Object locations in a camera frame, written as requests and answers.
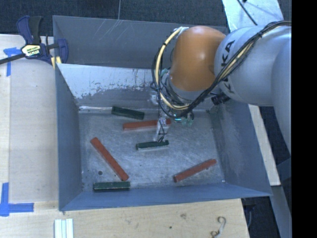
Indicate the grey metal bin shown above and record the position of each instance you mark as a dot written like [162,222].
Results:
[188,152]

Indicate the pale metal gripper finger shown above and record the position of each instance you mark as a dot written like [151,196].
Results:
[166,126]
[159,132]

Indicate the dark green flat block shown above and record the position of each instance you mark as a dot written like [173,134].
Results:
[127,112]
[111,186]
[149,145]

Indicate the red-brown flat block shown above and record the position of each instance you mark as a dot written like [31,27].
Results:
[140,125]
[109,158]
[194,170]

